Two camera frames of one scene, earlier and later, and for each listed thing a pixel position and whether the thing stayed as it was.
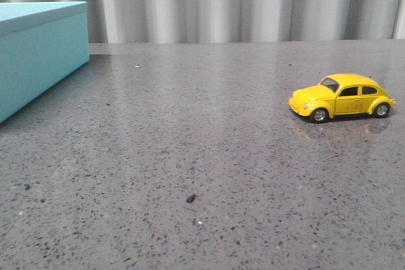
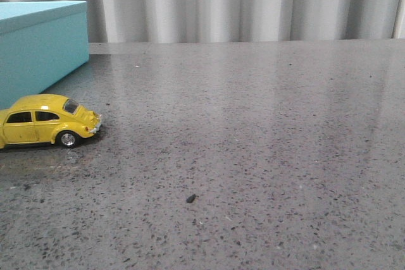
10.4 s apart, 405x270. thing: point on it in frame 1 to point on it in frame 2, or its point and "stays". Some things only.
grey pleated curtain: (210, 4) stays
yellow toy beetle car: (342, 94) to (47, 118)
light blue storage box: (40, 42) stays
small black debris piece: (191, 198) stays
